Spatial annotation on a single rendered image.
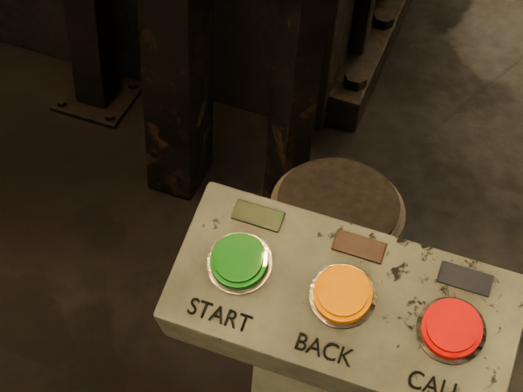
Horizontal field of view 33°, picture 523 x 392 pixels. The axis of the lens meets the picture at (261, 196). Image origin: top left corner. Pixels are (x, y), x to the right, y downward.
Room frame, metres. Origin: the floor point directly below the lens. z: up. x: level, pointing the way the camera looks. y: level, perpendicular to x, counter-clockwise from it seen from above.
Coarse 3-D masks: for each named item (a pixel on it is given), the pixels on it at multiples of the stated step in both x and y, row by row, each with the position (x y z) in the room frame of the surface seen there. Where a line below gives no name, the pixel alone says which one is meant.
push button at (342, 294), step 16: (336, 272) 0.37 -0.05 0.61; (352, 272) 0.37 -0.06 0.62; (320, 288) 0.36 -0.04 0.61; (336, 288) 0.36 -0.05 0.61; (352, 288) 0.36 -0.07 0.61; (368, 288) 0.36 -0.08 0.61; (320, 304) 0.35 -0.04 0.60; (336, 304) 0.35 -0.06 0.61; (352, 304) 0.35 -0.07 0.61; (368, 304) 0.35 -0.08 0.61; (336, 320) 0.34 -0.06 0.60; (352, 320) 0.34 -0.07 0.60
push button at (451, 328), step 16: (432, 304) 0.35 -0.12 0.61; (448, 304) 0.35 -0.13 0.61; (464, 304) 0.35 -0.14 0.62; (432, 320) 0.34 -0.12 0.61; (448, 320) 0.34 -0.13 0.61; (464, 320) 0.34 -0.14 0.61; (480, 320) 0.34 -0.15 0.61; (432, 336) 0.33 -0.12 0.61; (448, 336) 0.33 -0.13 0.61; (464, 336) 0.33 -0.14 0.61; (480, 336) 0.33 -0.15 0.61; (448, 352) 0.32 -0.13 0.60; (464, 352) 0.32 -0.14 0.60
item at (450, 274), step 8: (448, 264) 0.39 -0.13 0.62; (456, 264) 0.39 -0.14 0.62; (440, 272) 0.38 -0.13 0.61; (448, 272) 0.38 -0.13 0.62; (456, 272) 0.38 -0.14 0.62; (464, 272) 0.38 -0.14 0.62; (472, 272) 0.38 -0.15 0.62; (480, 272) 0.38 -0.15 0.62; (440, 280) 0.37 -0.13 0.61; (448, 280) 0.37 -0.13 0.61; (456, 280) 0.37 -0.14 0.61; (464, 280) 0.37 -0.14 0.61; (472, 280) 0.37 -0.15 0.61; (480, 280) 0.37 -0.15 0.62; (488, 280) 0.37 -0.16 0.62; (464, 288) 0.37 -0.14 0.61; (472, 288) 0.37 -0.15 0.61; (480, 288) 0.37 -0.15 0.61; (488, 288) 0.37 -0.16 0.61; (488, 296) 0.36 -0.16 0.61
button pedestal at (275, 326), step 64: (192, 256) 0.39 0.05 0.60; (320, 256) 0.39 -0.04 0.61; (384, 256) 0.39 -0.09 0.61; (448, 256) 0.39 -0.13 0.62; (192, 320) 0.35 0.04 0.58; (256, 320) 0.35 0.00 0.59; (320, 320) 0.35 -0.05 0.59; (384, 320) 0.35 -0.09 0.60; (512, 320) 0.35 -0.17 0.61; (256, 384) 0.34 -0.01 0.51; (320, 384) 0.33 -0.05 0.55; (384, 384) 0.31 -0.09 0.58; (448, 384) 0.31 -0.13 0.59
